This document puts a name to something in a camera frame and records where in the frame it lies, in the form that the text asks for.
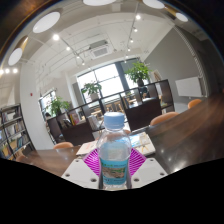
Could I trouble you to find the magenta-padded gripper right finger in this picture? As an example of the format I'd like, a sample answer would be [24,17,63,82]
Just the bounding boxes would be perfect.
[129,148,168,190]

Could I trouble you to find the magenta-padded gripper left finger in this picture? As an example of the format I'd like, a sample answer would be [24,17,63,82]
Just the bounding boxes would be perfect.
[61,148,101,190]

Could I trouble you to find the clear blue-capped water bottle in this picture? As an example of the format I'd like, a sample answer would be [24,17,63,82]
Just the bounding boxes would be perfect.
[96,111,133,191]

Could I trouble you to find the blue and white cover book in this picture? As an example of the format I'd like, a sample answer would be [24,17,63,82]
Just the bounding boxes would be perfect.
[129,131,157,156]

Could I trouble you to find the low dark divider shelf unit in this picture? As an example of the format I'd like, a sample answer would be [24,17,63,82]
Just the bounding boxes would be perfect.
[46,78,174,146]

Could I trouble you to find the bushy green potted plant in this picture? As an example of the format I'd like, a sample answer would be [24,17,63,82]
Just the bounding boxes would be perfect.
[46,96,71,117]

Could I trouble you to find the tall dark bookshelf unit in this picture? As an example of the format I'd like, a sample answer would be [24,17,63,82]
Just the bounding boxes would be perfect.
[0,103,35,161]

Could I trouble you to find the person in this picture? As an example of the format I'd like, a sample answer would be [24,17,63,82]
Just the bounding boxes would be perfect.
[138,85,150,100]

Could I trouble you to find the small white-potted green plant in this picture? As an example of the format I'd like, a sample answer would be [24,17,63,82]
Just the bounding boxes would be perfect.
[81,81,103,102]

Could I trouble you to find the large dark-potted green plant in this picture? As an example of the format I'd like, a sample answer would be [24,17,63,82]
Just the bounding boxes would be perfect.
[124,61,152,88]

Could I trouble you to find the ceiling air conditioner unit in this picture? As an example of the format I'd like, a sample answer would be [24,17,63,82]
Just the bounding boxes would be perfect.
[89,39,111,60]

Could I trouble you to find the ceiling lights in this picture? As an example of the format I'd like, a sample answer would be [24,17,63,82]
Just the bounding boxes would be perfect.
[0,0,189,76]

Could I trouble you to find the white wall radiator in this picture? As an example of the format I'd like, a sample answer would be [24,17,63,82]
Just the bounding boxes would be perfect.
[175,76,204,98]

